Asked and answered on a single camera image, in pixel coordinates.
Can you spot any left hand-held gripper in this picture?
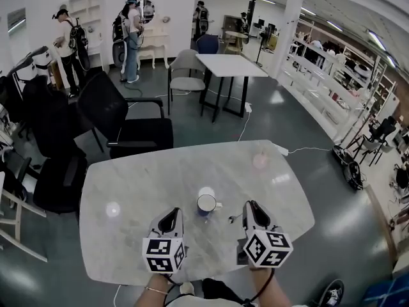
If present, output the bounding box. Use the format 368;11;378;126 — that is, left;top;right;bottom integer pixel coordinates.
142;207;187;274

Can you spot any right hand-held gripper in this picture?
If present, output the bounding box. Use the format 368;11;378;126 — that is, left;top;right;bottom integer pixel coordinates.
236;200;294;269

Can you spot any blue and white mug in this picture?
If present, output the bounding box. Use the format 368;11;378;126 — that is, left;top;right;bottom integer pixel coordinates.
196;194;224;217

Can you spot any person's right forearm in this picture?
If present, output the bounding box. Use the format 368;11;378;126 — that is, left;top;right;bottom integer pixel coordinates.
249;267;293;307

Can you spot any person's left forearm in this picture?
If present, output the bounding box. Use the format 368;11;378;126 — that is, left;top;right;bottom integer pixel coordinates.
132;272;175;307

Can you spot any person's own clothing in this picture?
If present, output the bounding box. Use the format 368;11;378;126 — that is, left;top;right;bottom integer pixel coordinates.
166;278;256;307

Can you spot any black mesh armchair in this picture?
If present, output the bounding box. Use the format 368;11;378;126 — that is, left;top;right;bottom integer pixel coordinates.
76;72;175;159

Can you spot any black and white sneaker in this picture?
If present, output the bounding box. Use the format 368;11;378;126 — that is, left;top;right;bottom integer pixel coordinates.
319;279;345;307

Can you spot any tall black office chair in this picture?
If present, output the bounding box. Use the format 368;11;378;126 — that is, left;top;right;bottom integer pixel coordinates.
22;75;89;214

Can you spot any grey chair with black legs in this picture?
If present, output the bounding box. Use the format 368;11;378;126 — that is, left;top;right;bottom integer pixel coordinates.
360;116;397;168

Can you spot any metal tripod stand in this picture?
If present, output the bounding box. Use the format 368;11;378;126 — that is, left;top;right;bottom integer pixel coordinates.
338;56;382;153

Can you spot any blue striped bag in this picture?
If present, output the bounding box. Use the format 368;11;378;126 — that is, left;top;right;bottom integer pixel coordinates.
364;278;409;307

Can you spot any white wooden side table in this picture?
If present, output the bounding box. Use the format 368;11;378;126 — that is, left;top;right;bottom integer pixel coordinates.
0;171;49;264

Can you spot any grey padded chair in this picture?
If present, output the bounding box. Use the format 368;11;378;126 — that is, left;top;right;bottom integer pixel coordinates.
167;49;207;116

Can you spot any long white shelving rack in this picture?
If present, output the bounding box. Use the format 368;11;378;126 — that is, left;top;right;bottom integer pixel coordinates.
277;20;400;143

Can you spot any white square table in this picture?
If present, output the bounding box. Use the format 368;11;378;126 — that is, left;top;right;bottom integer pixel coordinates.
194;53;269;124

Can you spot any dark blue chair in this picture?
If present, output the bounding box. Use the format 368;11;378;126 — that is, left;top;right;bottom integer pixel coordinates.
196;33;220;56

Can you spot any black standing fan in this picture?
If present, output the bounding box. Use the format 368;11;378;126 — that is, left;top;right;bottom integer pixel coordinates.
255;24;277;68

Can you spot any cream vanity table with mirror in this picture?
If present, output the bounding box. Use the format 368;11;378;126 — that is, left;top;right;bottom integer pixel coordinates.
137;0;170;70

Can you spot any brown wooden cabinet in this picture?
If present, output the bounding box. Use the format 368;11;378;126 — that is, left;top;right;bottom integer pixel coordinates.
49;59;65;91

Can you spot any round wooden table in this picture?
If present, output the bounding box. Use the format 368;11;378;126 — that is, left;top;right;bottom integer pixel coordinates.
223;30;249;54

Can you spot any black white gaming chair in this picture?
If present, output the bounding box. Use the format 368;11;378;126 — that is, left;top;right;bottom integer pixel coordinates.
0;45;56;124

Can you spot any white shelf cabinet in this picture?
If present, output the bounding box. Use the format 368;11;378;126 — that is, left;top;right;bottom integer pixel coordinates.
68;0;106;73

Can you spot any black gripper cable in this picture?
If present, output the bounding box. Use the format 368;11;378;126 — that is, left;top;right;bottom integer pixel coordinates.
162;273;183;307
242;268;275;307

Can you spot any black bag with cables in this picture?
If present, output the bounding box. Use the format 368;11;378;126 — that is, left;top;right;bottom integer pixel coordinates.
332;144;364;190

